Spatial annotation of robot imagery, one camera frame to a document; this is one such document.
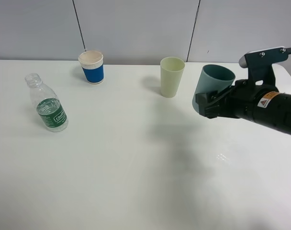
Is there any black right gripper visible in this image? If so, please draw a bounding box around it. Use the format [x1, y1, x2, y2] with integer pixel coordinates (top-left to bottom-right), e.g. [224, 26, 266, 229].
[195, 80, 279, 119]

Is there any teal plastic cup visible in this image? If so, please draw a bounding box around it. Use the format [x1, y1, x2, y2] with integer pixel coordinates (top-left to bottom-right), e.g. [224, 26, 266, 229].
[192, 64, 235, 113]

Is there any clear bottle green label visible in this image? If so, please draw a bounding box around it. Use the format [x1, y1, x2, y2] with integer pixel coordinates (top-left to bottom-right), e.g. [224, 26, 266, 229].
[25, 73, 68, 132]

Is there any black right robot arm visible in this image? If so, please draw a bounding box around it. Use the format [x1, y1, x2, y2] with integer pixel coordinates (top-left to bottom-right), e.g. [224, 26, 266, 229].
[194, 80, 291, 135]

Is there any pale green plastic cup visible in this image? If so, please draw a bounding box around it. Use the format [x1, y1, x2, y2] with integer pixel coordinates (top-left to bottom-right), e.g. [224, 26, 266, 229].
[160, 57, 185, 98]

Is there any blue white paper cup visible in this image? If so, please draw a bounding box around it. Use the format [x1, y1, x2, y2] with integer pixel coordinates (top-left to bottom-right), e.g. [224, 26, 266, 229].
[78, 51, 104, 84]

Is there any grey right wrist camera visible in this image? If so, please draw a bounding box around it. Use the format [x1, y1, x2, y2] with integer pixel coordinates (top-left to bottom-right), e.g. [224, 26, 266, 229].
[238, 46, 291, 86]

